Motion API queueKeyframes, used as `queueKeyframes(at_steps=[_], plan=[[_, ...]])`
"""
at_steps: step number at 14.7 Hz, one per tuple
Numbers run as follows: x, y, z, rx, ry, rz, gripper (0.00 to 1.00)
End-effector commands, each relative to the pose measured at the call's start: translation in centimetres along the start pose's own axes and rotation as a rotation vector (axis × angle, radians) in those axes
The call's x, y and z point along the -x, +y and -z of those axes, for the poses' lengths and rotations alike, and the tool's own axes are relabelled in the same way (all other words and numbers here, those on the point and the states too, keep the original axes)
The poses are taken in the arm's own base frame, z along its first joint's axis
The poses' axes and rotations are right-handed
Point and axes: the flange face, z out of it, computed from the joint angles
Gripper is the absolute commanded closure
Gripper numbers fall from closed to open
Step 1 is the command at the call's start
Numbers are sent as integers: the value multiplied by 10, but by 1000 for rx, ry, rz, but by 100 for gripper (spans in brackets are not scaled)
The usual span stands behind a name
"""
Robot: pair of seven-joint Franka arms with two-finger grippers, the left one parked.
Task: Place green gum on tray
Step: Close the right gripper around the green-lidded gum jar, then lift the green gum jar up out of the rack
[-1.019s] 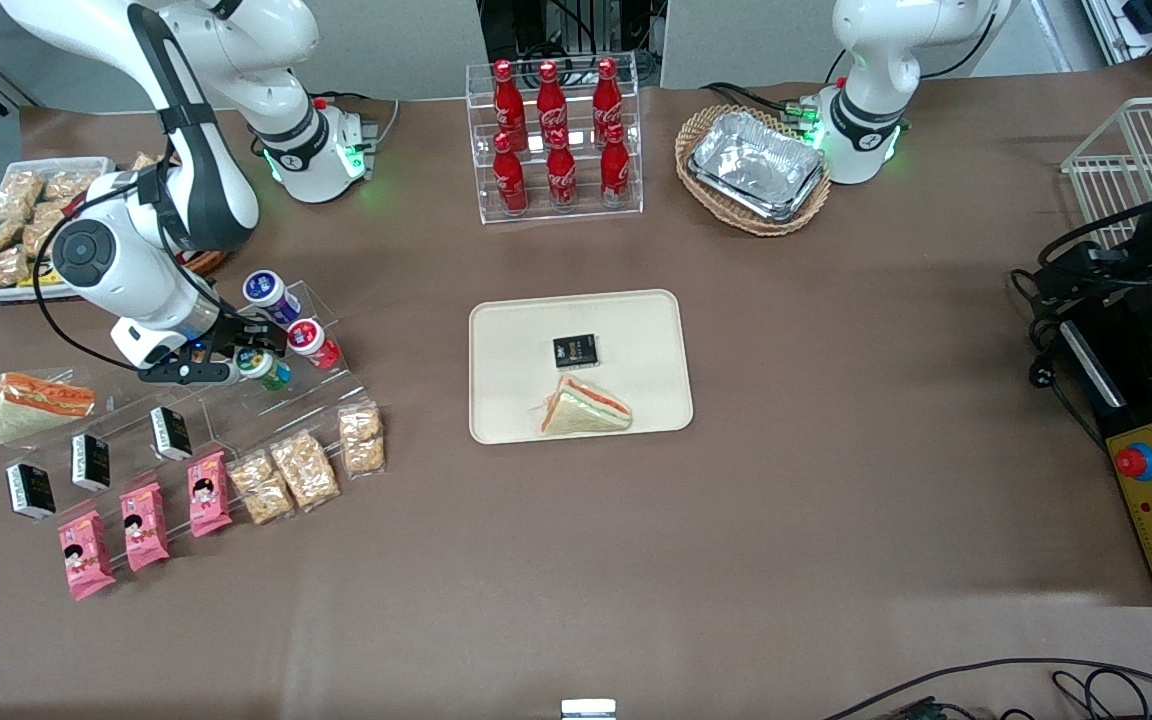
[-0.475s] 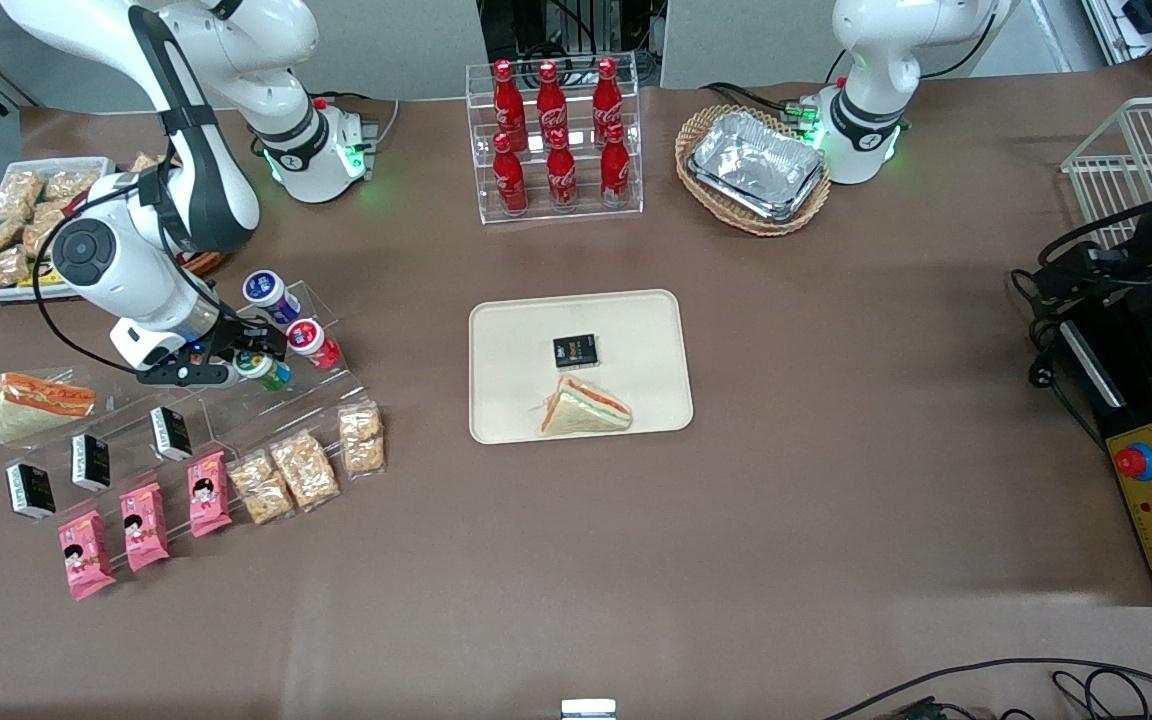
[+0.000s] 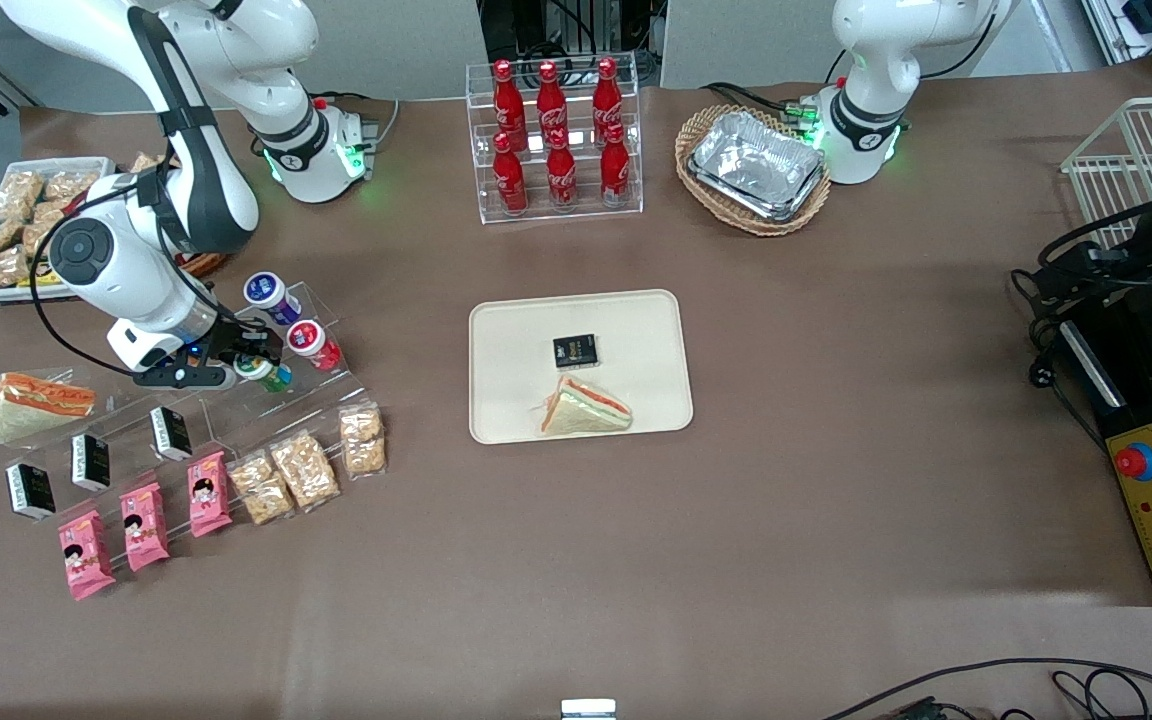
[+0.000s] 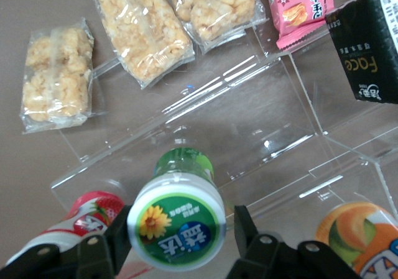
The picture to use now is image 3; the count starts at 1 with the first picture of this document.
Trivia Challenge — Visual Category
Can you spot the small black box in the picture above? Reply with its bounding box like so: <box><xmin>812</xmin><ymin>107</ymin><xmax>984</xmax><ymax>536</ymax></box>
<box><xmin>149</xmin><ymin>405</ymin><xmax>194</xmax><ymax>463</ymax></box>
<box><xmin>70</xmin><ymin>432</ymin><xmax>112</xmax><ymax>493</ymax></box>
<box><xmin>552</xmin><ymin>333</ymin><xmax>600</xmax><ymax>370</ymax></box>
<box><xmin>4</xmin><ymin>462</ymin><xmax>57</xmax><ymax>521</ymax></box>

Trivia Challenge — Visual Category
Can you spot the wrapped triangle sandwich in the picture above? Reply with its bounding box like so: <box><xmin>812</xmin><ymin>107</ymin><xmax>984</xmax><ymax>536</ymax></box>
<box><xmin>0</xmin><ymin>370</ymin><xmax>99</xmax><ymax>446</ymax></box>
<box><xmin>537</xmin><ymin>374</ymin><xmax>634</xmax><ymax>437</ymax></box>

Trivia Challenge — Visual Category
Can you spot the red gum bottle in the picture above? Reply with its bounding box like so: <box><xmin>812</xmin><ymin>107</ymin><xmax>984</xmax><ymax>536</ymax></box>
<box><xmin>285</xmin><ymin>318</ymin><xmax>342</xmax><ymax>372</ymax></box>

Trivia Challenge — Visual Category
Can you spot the beige plastic tray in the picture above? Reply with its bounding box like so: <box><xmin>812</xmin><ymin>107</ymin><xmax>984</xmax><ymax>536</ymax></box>
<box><xmin>468</xmin><ymin>289</ymin><xmax>695</xmax><ymax>445</ymax></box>

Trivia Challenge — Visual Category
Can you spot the clear acrylic step stand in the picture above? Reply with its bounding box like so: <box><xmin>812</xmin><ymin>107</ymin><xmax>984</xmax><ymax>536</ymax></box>
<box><xmin>168</xmin><ymin>281</ymin><xmax>369</xmax><ymax>446</ymax></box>
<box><xmin>0</xmin><ymin>365</ymin><xmax>237</xmax><ymax>536</ymax></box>

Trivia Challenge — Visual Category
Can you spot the white rectangular bin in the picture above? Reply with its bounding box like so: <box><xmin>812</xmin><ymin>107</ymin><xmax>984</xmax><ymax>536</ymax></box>
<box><xmin>0</xmin><ymin>157</ymin><xmax>117</xmax><ymax>303</ymax></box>

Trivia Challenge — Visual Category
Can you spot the green gum bottle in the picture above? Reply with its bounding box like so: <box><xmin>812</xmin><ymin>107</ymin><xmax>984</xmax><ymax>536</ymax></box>
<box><xmin>234</xmin><ymin>355</ymin><xmax>293</xmax><ymax>393</ymax></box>

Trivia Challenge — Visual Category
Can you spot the pink snack pack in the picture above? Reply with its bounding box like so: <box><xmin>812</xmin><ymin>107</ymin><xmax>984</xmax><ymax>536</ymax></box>
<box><xmin>186</xmin><ymin>450</ymin><xmax>234</xmax><ymax>539</ymax></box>
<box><xmin>119</xmin><ymin>481</ymin><xmax>171</xmax><ymax>573</ymax></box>
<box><xmin>57</xmin><ymin>508</ymin><xmax>118</xmax><ymax>602</ymax></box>

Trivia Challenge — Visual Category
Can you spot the white wire basket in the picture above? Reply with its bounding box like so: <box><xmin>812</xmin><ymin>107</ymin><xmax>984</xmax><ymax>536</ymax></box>
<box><xmin>1061</xmin><ymin>95</ymin><xmax>1152</xmax><ymax>251</ymax></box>

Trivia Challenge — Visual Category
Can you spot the coiled black cable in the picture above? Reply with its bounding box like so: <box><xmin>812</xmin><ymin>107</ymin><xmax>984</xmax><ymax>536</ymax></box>
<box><xmin>1051</xmin><ymin>668</ymin><xmax>1152</xmax><ymax>720</ymax></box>

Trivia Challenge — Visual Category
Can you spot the aluminium foil tray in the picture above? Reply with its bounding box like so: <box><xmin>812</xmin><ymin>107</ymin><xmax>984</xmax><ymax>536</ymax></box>
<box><xmin>688</xmin><ymin>110</ymin><xmax>827</xmax><ymax>223</ymax></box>

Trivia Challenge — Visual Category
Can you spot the red cola bottle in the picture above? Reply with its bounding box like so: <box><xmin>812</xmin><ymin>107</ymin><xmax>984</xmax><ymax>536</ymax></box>
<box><xmin>545</xmin><ymin>128</ymin><xmax>578</xmax><ymax>211</ymax></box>
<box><xmin>492</xmin><ymin>132</ymin><xmax>530</xmax><ymax>215</ymax></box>
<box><xmin>492</xmin><ymin>59</ymin><xmax>527</xmax><ymax>153</ymax></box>
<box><xmin>600</xmin><ymin>122</ymin><xmax>632</xmax><ymax>207</ymax></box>
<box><xmin>591</xmin><ymin>57</ymin><xmax>625</xmax><ymax>141</ymax></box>
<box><xmin>536</xmin><ymin>60</ymin><xmax>569</xmax><ymax>147</ymax></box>

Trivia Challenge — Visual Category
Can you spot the grey arm base cable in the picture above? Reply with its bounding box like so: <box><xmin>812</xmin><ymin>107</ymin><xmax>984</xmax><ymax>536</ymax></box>
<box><xmin>311</xmin><ymin>92</ymin><xmax>402</xmax><ymax>153</ymax></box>

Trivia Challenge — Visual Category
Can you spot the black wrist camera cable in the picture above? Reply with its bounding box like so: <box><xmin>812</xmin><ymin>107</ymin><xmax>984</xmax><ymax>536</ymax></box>
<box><xmin>31</xmin><ymin>170</ymin><xmax>152</xmax><ymax>381</ymax></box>

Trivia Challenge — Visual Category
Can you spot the long black cable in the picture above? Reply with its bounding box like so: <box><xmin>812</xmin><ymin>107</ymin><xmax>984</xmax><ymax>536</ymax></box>
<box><xmin>821</xmin><ymin>657</ymin><xmax>1152</xmax><ymax>720</ymax></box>

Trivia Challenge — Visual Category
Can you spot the black control box yellow panel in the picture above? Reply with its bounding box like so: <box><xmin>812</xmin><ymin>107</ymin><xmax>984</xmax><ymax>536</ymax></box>
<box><xmin>1056</xmin><ymin>290</ymin><xmax>1152</xmax><ymax>608</ymax></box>

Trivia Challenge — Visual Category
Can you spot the metal frame shelf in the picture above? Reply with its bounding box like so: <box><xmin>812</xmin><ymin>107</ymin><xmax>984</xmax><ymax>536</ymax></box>
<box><xmin>1081</xmin><ymin>0</ymin><xmax>1152</xmax><ymax>91</ymax></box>

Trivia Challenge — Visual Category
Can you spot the black equipment with cables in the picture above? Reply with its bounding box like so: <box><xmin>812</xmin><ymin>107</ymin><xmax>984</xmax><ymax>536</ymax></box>
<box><xmin>481</xmin><ymin>0</ymin><xmax>662</xmax><ymax>86</ymax></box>

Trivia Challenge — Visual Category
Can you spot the blue gum bottle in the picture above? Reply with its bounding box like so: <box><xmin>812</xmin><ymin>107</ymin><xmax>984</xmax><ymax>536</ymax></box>
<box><xmin>242</xmin><ymin>271</ymin><xmax>302</xmax><ymax>326</ymax></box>

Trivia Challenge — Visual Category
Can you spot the black arm base cable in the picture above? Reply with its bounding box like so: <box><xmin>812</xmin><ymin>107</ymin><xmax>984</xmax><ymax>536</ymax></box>
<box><xmin>701</xmin><ymin>80</ymin><xmax>822</xmax><ymax>126</ymax></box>

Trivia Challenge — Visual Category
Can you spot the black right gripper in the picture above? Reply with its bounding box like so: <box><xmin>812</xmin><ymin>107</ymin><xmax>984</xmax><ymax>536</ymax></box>
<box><xmin>186</xmin><ymin>315</ymin><xmax>285</xmax><ymax>385</ymax></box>

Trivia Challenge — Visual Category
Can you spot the brown table cover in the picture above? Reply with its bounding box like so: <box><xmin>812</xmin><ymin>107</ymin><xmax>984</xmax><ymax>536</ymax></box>
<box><xmin>0</xmin><ymin>55</ymin><xmax>1152</xmax><ymax>720</ymax></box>

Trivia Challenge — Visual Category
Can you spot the light wicker basket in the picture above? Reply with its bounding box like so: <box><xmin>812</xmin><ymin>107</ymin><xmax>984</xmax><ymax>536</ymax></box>
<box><xmin>674</xmin><ymin>104</ymin><xmax>833</xmax><ymax>238</ymax></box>

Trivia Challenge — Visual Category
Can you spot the black power cable with plug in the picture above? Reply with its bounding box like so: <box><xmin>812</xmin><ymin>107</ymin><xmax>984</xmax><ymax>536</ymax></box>
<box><xmin>1011</xmin><ymin>265</ymin><xmax>1109</xmax><ymax>451</ymax></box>

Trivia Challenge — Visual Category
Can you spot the dark brown wicker basket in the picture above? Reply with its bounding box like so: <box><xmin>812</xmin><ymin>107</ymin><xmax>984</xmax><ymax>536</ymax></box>
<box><xmin>114</xmin><ymin>152</ymin><xmax>232</xmax><ymax>281</ymax></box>

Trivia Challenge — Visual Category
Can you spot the clear acrylic bottle rack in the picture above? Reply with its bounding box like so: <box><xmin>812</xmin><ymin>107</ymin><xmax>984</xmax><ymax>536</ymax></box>
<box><xmin>465</xmin><ymin>52</ymin><xmax>645</xmax><ymax>225</ymax></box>

